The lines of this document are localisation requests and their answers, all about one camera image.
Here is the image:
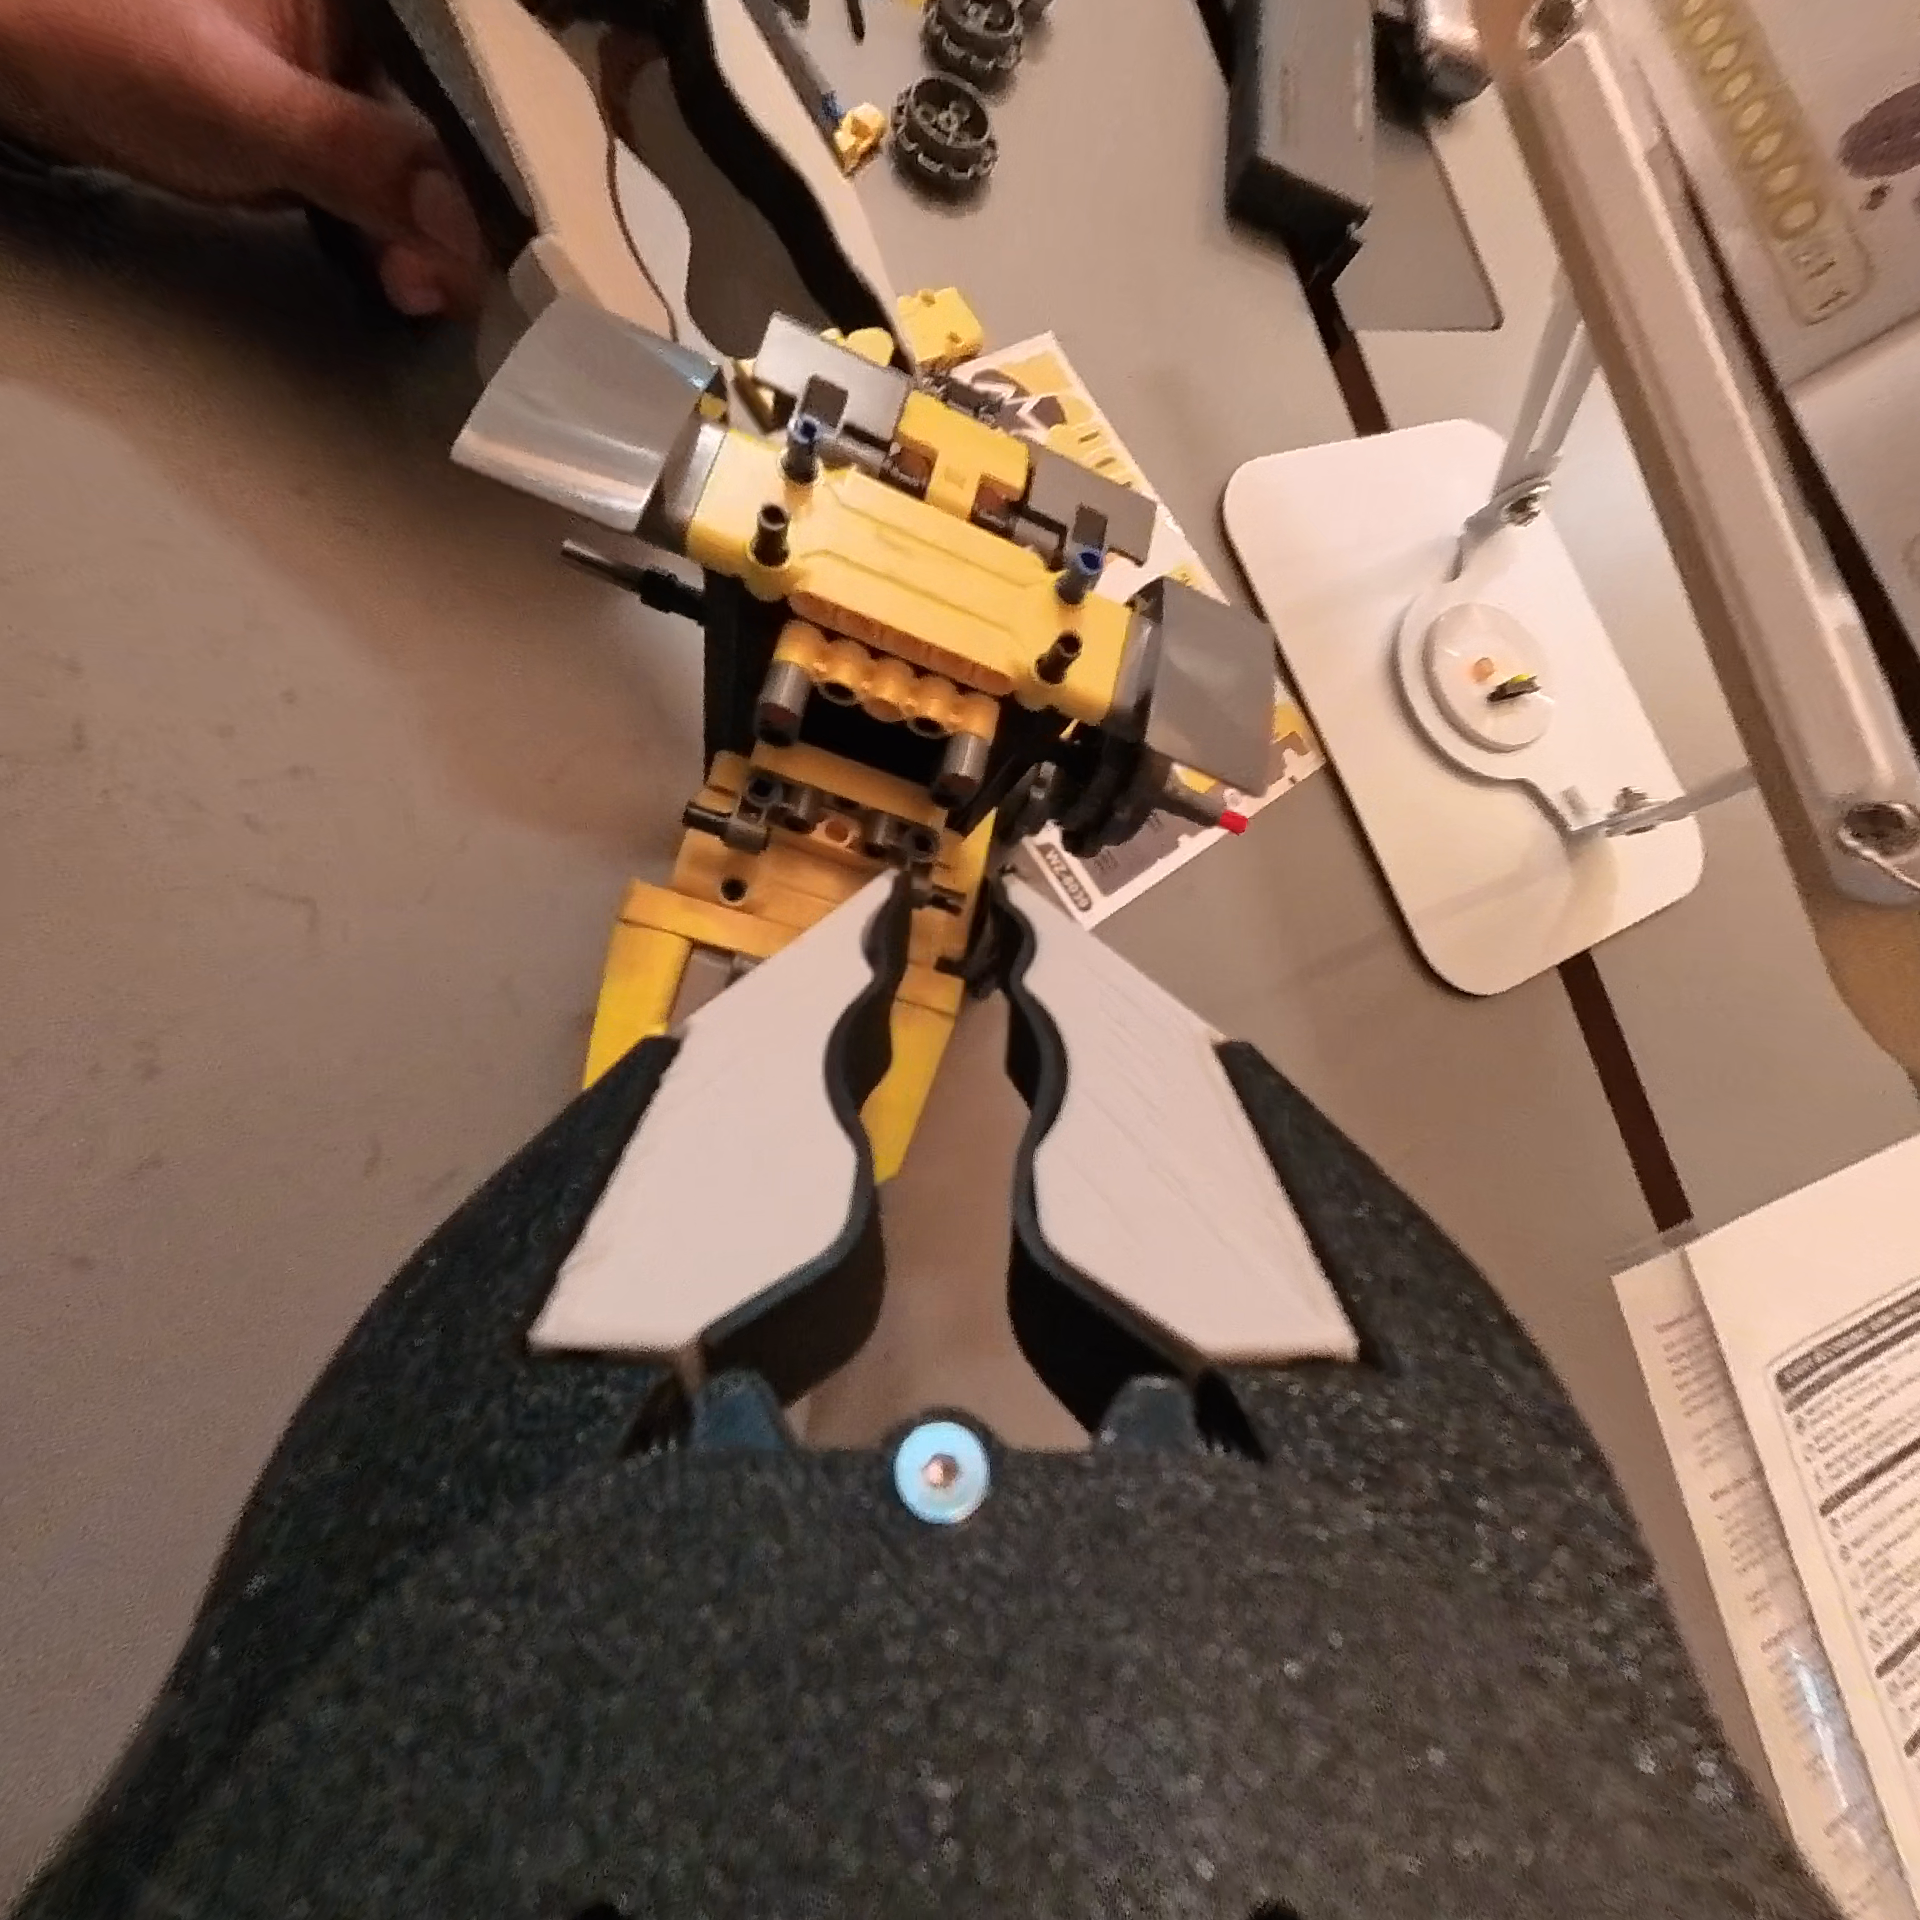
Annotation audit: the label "yellow grey building-block toy robot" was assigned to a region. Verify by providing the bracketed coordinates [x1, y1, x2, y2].
[449, 295, 1285, 1189]

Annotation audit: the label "printed paper sheet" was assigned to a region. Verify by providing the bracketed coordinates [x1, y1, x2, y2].
[1612, 1132, 1920, 1920]

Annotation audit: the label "black toy wheel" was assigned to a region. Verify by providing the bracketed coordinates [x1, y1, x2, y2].
[918, 0, 1033, 80]
[887, 74, 1002, 192]

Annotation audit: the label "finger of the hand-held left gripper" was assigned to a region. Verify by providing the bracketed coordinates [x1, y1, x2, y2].
[505, 25, 709, 360]
[659, 0, 906, 348]

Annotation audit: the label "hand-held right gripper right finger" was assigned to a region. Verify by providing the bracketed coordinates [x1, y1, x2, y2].
[982, 874, 1362, 1437]

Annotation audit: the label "thin grey axle rod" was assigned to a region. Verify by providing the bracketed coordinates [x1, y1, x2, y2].
[759, 0, 844, 125]

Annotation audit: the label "white desk lamp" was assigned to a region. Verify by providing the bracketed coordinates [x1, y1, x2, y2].
[1221, 0, 1920, 1002]

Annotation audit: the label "black rectangular device box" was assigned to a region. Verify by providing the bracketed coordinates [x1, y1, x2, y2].
[1226, 0, 1378, 289]

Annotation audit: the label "building instruction booklet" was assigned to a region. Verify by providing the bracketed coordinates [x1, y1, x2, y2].
[1641, 0, 1920, 503]
[955, 329, 1331, 936]

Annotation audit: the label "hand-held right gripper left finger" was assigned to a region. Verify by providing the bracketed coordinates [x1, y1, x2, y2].
[528, 874, 919, 1399]

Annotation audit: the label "yellow building-block brick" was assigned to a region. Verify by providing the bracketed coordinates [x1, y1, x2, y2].
[896, 284, 996, 378]

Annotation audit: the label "person's left hand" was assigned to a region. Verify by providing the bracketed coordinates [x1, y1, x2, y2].
[0, 0, 491, 319]

